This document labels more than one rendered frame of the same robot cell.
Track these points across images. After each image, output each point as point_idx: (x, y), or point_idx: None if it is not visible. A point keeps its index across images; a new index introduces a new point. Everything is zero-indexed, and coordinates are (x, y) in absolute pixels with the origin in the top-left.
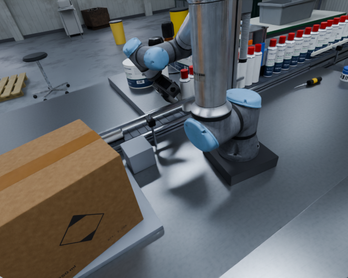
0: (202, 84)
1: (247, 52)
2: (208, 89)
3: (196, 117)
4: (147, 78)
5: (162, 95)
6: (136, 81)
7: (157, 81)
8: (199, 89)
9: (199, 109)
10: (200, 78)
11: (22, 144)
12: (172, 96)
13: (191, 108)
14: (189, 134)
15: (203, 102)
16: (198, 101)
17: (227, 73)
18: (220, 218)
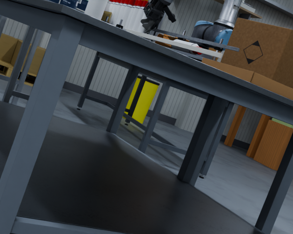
0: (236, 11)
1: (116, 1)
2: (236, 14)
3: (231, 28)
4: (169, 2)
5: (160, 19)
6: (76, 2)
7: (167, 6)
8: (235, 14)
9: (231, 24)
10: (237, 8)
11: (264, 23)
12: (175, 21)
13: (227, 23)
14: (224, 39)
15: (233, 20)
16: (231, 20)
17: (164, 13)
18: None
